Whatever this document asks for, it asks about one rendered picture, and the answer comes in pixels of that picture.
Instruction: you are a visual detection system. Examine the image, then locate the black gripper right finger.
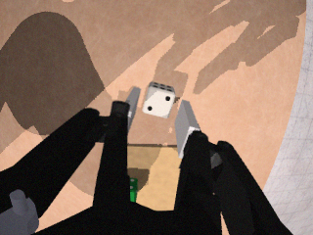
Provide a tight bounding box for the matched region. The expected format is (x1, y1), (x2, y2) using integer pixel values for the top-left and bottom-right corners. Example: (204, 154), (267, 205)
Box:
(173, 100), (293, 235)

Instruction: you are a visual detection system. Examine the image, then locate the green die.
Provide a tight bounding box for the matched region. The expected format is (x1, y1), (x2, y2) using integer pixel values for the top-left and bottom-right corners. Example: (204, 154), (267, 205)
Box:
(130, 178), (138, 202)

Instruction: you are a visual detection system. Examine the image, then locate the grey die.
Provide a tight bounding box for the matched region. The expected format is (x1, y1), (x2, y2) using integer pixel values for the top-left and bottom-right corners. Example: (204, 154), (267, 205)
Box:
(143, 82), (176, 118)

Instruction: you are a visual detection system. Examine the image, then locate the tan flat mat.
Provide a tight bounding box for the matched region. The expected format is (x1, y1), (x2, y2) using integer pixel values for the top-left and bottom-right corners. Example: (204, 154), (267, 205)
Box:
(127, 145), (182, 211)

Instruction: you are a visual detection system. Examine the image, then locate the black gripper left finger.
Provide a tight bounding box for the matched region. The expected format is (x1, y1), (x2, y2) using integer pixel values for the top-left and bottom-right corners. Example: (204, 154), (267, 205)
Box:
(0, 87), (142, 235)

